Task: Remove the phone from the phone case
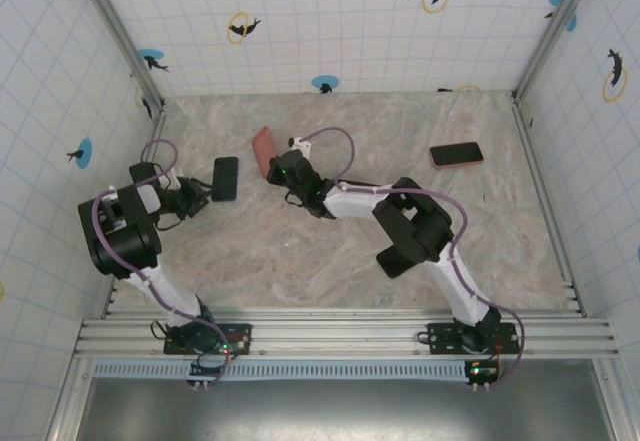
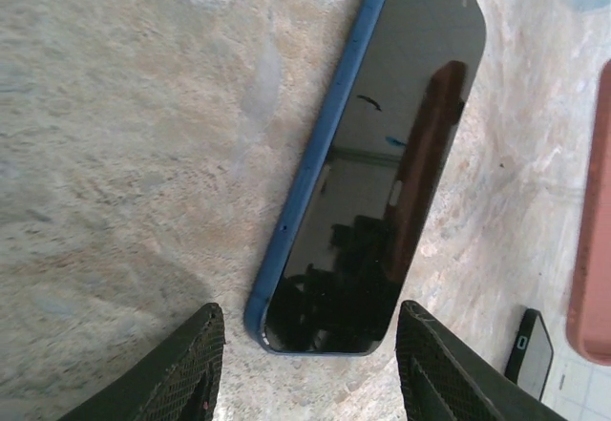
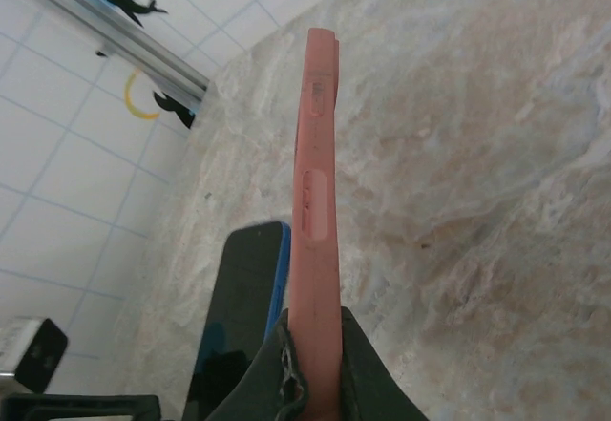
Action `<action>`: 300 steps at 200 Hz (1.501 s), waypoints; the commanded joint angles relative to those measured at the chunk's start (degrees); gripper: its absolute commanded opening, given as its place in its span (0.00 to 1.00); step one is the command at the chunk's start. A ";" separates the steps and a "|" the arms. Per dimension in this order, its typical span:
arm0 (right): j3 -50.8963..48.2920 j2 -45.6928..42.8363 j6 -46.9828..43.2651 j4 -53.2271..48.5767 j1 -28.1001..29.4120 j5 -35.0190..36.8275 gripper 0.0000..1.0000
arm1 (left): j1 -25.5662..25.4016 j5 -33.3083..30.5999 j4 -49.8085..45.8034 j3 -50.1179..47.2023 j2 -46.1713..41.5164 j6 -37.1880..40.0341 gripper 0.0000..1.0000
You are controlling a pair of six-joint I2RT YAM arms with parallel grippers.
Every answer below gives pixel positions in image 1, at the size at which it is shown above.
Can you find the small black controller board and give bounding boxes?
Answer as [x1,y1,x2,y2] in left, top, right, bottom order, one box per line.
[463,359,500,392]
[187,360,232,392]

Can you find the white slotted cable duct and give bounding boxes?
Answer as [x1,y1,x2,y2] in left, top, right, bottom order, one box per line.
[92,360,474,381]

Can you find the grey metal panel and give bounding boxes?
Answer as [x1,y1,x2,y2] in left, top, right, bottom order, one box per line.
[74,379,617,441]

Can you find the black phone with red edge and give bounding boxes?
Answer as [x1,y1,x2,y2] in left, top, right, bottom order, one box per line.
[428,141,486,169]

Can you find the salmon pink phone case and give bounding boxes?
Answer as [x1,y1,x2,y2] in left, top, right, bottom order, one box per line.
[250,125,280,181]

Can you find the aluminium lower frame strut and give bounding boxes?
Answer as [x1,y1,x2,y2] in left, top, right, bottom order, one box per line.
[594,358,632,441]
[47,358,96,441]

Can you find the aluminium side rail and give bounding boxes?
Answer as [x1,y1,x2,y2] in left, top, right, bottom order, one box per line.
[102,103,169,318]
[512,91,587,318]

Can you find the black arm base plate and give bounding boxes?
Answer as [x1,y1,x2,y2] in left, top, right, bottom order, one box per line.
[164,321,253,357]
[428,321,520,356]

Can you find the aluminium corner post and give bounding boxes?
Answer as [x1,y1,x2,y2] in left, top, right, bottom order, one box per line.
[73,0,167,112]
[513,0,600,101]

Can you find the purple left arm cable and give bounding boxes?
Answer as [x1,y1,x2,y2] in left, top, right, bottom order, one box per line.
[91,138,234,392]

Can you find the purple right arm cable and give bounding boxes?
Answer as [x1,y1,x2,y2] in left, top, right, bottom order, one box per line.
[305,127,527,392]

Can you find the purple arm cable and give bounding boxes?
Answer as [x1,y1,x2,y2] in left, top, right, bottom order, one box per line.
[91,138,234,392]
[305,127,527,392]

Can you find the aluminium front rail beams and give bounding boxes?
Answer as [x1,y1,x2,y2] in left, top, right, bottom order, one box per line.
[73,308,620,361]

